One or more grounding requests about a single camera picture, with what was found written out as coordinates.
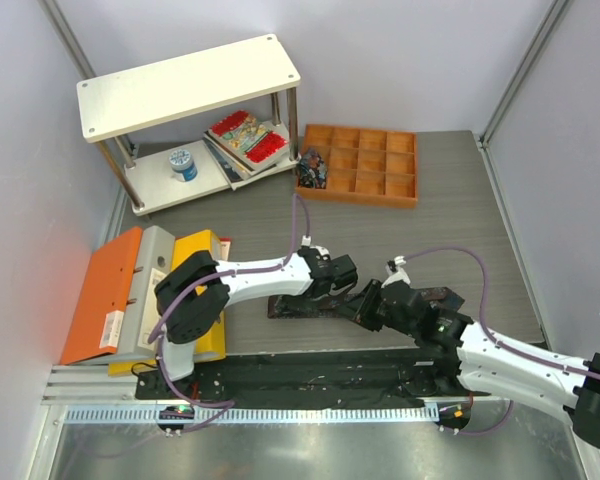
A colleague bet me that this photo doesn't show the aluminium extrusion rail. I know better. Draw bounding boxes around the aluminium extrusion rail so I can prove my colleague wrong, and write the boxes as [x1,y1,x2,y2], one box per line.
[42,365,136,405]

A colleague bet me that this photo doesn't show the orange binder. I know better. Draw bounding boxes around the orange binder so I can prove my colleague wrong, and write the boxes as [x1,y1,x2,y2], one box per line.
[60,227,143,365]

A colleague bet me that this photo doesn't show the red patterned book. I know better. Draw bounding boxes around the red patterned book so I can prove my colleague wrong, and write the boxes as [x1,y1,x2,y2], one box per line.
[206,110,289,176]

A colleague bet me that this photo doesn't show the grey binder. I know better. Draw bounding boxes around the grey binder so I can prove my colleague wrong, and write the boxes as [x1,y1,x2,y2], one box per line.
[114,226,175,362]

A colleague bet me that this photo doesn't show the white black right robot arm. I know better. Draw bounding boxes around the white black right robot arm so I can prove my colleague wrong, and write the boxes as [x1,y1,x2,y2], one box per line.
[349,281,600,450]

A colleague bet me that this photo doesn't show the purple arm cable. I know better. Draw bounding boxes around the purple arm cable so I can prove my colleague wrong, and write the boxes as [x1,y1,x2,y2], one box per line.
[392,247,600,436]
[147,193,315,434]

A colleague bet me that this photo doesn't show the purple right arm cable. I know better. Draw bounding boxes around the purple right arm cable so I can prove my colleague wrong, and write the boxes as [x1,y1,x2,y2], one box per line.
[392,247,600,436]

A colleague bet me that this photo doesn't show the blue white jar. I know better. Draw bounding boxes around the blue white jar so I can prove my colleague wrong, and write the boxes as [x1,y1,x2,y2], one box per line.
[169,148,198,182]

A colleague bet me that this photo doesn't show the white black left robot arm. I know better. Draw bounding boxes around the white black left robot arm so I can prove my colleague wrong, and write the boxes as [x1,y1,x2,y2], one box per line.
[149,245,358,399]

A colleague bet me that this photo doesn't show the white slotted cable duct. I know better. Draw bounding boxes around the white slotted cable duct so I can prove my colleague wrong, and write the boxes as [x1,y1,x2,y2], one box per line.
[64,404,439,425]

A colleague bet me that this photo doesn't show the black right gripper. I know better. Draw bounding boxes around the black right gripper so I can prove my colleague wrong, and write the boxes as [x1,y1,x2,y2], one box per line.
[336,279,417,338]

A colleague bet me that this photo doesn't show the yellow binder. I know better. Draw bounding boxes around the yellow binder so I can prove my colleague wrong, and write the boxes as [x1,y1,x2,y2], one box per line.
[107,229,227,377]

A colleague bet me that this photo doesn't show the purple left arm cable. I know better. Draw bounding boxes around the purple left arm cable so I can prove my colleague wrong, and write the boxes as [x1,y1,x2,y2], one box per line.
[147,193,315,434]

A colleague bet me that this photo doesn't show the orange compartment tray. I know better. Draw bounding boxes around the orange compartment tray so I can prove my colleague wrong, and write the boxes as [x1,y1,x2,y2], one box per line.
[295,124,418,208]

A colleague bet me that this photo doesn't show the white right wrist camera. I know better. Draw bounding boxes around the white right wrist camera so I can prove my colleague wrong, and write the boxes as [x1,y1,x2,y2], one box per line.
[383,255,411,286]

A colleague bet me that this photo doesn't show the white two-tier shelf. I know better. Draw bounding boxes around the white two-tier shelf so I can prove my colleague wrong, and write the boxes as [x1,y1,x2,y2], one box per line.
[76,34,301,215]

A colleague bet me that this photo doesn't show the brown blue-flowered tie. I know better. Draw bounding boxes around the brown blue-flowered tie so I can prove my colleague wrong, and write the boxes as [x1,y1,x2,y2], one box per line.
[267,287,465,319]

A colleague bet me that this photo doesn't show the lower stacked books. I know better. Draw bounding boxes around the lower stacked books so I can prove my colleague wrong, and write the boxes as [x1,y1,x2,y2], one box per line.
[203,138,296,190]

